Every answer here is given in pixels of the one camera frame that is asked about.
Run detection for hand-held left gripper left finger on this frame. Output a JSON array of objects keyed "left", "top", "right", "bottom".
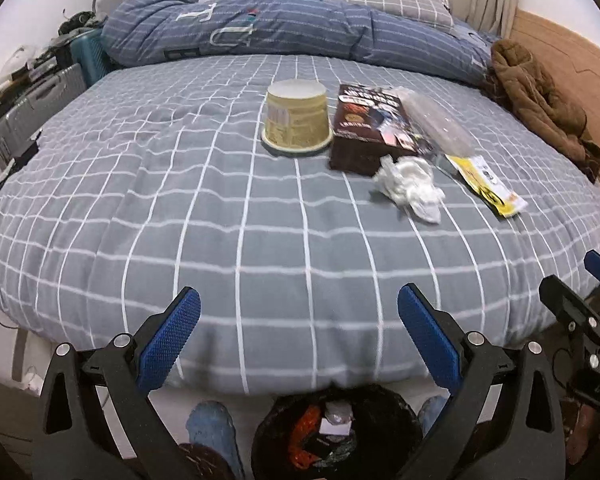
[{"left": 32, "top": 286, "right": 203, "bottom": 480}]

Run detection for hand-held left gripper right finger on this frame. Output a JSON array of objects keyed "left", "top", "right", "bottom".
[{"left": 397, "top": 282, "right": 566, "bottom": 480}]

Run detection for clear plastic bag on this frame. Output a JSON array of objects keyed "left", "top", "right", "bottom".
[
  {"left": 325, "top": 400, "right": 356, "bottom": 423},
  {"left": 390, "top": 86, "right": 476, "bottom": 161}
]

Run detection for white cardboard box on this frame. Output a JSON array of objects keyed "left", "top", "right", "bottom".
[{"left": 320, "top": 420, "right": 353, "bottom": 438}]

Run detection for yellow and white packet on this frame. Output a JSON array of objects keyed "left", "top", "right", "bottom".
[{"left": 445, "top": 154, "right": 529, "bottom": 218}]

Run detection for black lined trash bin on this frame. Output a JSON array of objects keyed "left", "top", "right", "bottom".
[{"left": 251, "top": 385, "right": 424, "bottom": 480}]

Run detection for white tissue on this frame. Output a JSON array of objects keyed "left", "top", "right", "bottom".
[{"left": 372, "top": 155, "right": 443, "bottom": 224}]

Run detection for black printed packet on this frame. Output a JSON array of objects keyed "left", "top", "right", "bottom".
[{"left": 302, "top": 435, "right": 336, "bottom": 458}]

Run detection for red plastic bag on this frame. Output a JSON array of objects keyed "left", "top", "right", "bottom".
[{"left": 287, "top": 405, "right": 323, "bottom": 466}]

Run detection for dark brown printed box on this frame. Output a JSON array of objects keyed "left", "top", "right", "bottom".
[{"left": 328, "top": 83, "right": 426, "bottom": 177}]

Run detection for yellow paper cup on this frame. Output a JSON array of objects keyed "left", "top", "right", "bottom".
[{"left": 261, "top": 79, "right": 335, "bottom": 157}]

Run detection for blue slipper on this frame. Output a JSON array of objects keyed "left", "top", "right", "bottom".
[
  {"left": 418, "top": 395, "right": 451, "bottom": 431},
  {"left": 186, "top": 401, "right": 246, "bottom": 480}
]

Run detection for brown padded jacket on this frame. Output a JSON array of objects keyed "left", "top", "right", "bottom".
[{"left": 482, "top": 39, "right": 600, "bottom": 183}]

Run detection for wooden headboard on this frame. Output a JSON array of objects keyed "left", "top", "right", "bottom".
[{"left": 510, "top": 7, "right": 600, "bottom": 201}]

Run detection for black charger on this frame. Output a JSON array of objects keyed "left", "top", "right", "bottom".
[{"left": 10, "top": 130, "right": 43, "bottom": 166}]

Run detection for grey suitcase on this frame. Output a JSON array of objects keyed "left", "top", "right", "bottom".
[{"left": 0, "top": 64, "right": 87, "bottom": 168}]

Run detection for teal suitcase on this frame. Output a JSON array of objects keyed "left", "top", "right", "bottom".
[{"left": 71, "top": 27, "right": 112, "bottom": 86}]

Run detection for white round device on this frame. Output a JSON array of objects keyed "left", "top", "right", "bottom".
[{"left": 0, "top": 44, "right": 37, "bottom": 86}]

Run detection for black tangled items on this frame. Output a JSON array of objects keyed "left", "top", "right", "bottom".
[{"left": 57, "top": 9, "right": 106, "bottom": 36}]

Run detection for blue striped quilt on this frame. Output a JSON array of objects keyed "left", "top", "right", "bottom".
[{"left": 101, "top": 0, "right": 503, "bottom": 86}]

